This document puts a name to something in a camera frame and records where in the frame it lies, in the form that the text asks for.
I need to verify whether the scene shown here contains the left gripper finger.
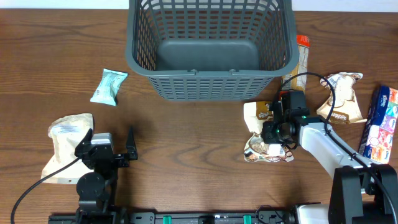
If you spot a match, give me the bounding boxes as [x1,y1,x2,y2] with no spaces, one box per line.
[75,128,93,157]
[126,127,138,161]

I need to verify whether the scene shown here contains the cookie pouch brown white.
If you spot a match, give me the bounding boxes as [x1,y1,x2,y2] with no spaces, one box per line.
[243,101,294,162]

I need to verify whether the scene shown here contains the orange cracker sleeve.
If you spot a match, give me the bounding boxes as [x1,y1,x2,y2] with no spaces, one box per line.
[281,35,310,91]

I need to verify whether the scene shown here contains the teal snack packet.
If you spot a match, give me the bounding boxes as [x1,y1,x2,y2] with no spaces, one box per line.
[90,68,128,106]

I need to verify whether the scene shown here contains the brown white snack pouch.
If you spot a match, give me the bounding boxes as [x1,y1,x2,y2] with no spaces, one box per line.
[326,72,367,124]

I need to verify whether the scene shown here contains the kleenex tissue multipack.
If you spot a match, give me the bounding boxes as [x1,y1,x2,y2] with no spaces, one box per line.
[359,85,397,164]

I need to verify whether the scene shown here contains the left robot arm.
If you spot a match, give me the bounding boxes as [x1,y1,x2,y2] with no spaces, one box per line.
[75,128,138,223]

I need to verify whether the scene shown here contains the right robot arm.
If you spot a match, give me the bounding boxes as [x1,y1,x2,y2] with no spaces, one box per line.
[262,101,397,223]

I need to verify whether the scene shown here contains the beige pouch white label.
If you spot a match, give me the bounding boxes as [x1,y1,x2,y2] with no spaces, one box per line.
[41,113,94,184]

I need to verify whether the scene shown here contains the grey plastic basket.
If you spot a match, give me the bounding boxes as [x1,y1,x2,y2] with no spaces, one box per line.
[125,0,299,101]

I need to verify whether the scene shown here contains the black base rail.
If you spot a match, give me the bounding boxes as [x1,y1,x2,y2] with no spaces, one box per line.
[47,210,298,224]

